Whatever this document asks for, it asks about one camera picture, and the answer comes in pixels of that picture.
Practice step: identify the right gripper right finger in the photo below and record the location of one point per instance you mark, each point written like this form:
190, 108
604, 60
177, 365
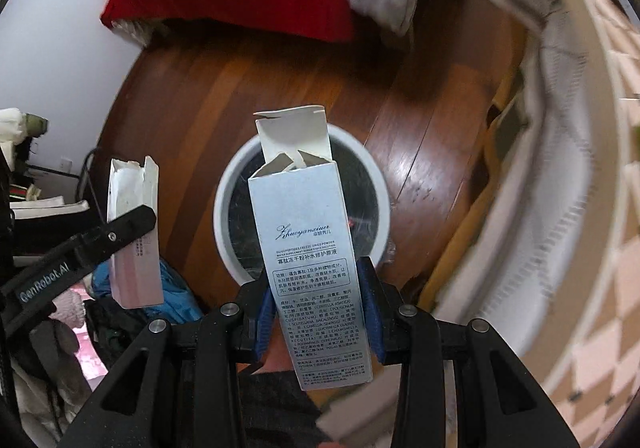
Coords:
379, 314

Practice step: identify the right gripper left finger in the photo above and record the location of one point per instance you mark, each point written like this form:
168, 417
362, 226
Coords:
258, 309

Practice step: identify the white pink cosmetic box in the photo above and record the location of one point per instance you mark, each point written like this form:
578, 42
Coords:
135, 268

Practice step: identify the white round trash bin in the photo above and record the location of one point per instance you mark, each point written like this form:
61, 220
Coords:
235, 227

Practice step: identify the pink fuzzy garment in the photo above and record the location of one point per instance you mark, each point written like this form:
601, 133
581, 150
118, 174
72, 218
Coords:
69, 309

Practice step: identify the black white chair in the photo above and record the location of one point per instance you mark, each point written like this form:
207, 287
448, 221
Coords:
40, 226

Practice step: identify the blue jacket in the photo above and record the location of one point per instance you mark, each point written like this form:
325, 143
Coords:
179, 305

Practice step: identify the black trouser leg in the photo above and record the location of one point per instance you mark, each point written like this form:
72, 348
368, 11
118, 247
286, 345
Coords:
277, 413

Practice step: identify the grey plastic bin liner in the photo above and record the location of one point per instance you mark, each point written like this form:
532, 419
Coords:
360, 207

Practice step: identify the white grey patterned quilt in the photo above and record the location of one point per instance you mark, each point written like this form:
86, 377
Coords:
512, 271

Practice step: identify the beige checkered bed cover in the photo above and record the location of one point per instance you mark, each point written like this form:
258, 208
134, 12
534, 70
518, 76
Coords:
587, 351

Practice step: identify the green checkered orange blanket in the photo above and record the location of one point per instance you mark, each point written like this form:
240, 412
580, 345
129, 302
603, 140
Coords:
469, 228

